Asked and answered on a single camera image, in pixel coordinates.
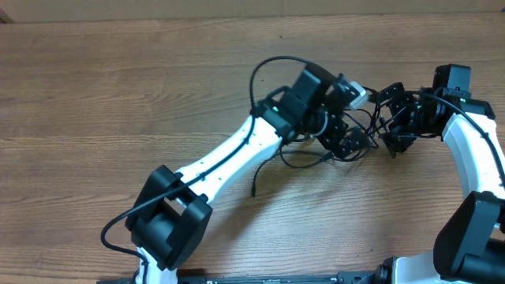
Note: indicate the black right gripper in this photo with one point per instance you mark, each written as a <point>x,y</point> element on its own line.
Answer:
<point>401,99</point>

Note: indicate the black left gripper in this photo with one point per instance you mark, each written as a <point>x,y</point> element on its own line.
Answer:
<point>331,142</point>

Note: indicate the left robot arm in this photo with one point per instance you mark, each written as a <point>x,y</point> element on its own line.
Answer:
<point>173,209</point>

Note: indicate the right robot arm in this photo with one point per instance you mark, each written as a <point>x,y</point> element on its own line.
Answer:
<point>464,250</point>

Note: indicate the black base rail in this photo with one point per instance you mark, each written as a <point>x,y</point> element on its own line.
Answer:
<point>344,277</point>

